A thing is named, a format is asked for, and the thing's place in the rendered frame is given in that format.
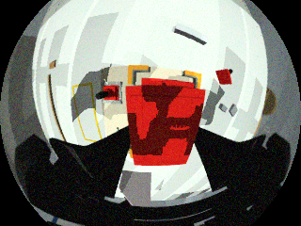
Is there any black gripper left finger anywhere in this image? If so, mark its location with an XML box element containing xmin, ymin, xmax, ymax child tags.
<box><xmin>49</xmin><ymin>125</ymin><xmax>131</xmax><ymax>199</ymax></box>

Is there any long thin brown bar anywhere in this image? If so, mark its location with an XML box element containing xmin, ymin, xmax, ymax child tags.
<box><xmin>46</xmin><ymin>74</ymin><xmax>67</xmax><ymax>142</ymax></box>

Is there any small brown block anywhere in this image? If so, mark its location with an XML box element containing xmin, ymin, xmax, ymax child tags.
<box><xmin>49</xmin><ymin>61</ymin><xmax>56</xmax><ymax>69</ymax></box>

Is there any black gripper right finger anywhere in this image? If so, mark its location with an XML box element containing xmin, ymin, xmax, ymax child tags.
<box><xmin>195</xmin><ymin>127</ymin><xmax>266</xmax><ymax>192</ymax></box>

